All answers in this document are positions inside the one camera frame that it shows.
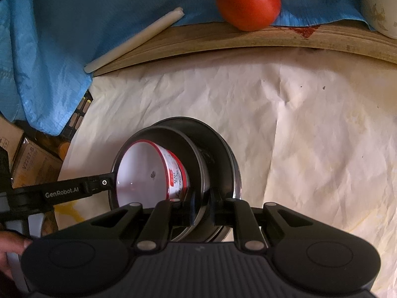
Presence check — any red tomato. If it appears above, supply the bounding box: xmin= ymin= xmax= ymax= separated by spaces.
xmin=216 ymin=0 xmax=282 ymax=32

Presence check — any printed cardboard box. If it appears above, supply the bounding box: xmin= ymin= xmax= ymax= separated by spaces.
xmin=11 ymin=137 xmax=64 ymax=190

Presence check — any white thermos cup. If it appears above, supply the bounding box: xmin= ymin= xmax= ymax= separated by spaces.
xmin=361 ymin=0 xmax=397 ymax=40

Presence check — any white stick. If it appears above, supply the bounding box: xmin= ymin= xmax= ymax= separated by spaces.
xmin=84 ymin=7 xmax=185 ymax=73

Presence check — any black yellow-patterned board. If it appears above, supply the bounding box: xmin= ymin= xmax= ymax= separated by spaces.
xmin=60 ymin=90 xmax=94 ymax=139

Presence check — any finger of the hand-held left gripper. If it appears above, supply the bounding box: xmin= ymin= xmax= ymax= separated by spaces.
xmin=12 ymin=171 xmax=118 ymax=207

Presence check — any person's left hand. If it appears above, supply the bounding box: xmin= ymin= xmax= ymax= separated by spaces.
xmin=0 ymin=230 xmax=32 ymax=281

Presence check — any cream table cloth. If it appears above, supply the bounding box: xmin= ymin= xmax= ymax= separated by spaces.
xmin=57 ymin=48 xmax=397 ymax=298

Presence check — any white red-rimmed bowl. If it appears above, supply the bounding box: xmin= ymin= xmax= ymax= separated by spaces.
xmin=116 ymin=141 xmax=190 ymax=208

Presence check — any stainless steel bowl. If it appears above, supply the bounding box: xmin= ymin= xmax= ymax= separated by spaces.
xmin=110 ymin=126 xmax=206 ymax=243

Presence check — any brown cardboard box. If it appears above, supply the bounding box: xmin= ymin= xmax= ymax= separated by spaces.
xmin=0 ymin=115 xmax=25 ymax=168

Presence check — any light blue gown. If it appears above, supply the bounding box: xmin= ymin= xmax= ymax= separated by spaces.
xmin=0 ymin=0 xmax=377 ymax=136

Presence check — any wooden tray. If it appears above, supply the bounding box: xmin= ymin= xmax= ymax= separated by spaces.
xmin=93 ymin=22 xmax=397 ymax=77

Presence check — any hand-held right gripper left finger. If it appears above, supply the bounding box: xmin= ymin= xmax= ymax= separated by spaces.
xmin=62 ymin=200 xmax=174 ymax=252

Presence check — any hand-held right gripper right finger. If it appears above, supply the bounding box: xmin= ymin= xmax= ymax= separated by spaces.
xmin=214 ymin=197 xmax=323 ymax=252

